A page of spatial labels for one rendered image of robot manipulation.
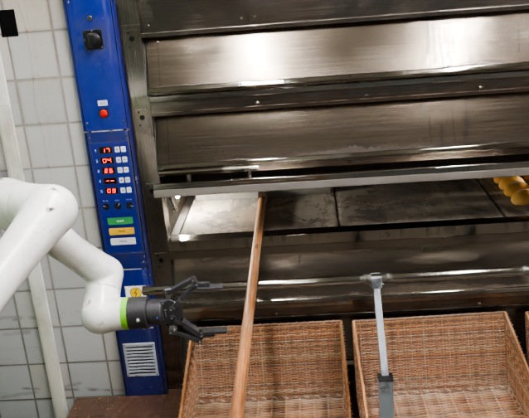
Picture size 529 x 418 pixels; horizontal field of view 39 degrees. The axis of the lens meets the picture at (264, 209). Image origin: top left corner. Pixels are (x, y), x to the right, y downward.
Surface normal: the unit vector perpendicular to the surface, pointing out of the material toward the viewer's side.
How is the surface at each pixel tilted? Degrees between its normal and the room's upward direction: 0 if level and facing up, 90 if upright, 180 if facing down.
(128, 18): 90
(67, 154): 90
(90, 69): 90
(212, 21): 87
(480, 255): 70
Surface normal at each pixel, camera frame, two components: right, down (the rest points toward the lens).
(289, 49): -0.07, -0.01
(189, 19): -0.04, 0.33
